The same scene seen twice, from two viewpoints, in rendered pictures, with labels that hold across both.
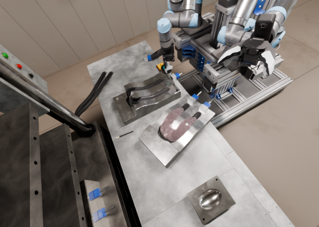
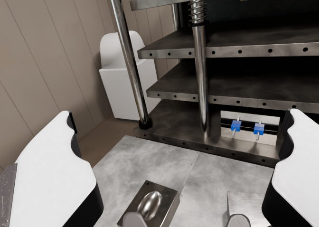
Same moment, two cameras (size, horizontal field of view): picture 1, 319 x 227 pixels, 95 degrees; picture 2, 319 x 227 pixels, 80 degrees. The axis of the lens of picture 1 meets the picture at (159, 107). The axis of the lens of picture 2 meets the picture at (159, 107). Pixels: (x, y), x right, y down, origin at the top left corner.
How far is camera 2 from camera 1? 0.58 m
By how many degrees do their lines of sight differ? 86
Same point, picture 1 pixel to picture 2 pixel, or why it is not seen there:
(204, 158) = not seen: outside the picture
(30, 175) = (289, 43)
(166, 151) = (246, 211)
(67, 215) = (249, 93)
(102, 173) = not seen: hidden behind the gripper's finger
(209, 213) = (143, 192)
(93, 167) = not seen: hidden behind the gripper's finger
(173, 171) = (215, 214)
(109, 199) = (246, 145)
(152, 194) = (213, 174)
